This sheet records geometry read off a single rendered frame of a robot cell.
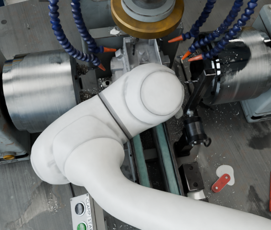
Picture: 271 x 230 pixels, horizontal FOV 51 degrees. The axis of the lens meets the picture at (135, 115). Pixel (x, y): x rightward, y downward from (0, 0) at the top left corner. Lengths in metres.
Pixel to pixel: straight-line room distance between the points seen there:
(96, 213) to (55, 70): 0.41
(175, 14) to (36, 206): 0.78
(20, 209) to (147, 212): 0.79
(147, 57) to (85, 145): 0.50
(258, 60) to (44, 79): 0.64
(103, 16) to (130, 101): 0.61
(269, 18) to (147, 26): 0.50
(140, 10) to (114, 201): 0.45
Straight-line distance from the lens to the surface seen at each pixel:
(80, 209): 0.79
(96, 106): 0.48
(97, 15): 1.01
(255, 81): 0.96
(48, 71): 0.83
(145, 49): 0.90
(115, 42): 0.93
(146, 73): 0.44
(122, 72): 0.93
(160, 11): 0.69
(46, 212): 1.09
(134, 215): 0.38
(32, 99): 0.83
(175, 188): 0.96
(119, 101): 0.46
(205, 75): 0.74
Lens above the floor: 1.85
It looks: 67 degrees down
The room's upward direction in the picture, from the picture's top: 8 degrees clockwise
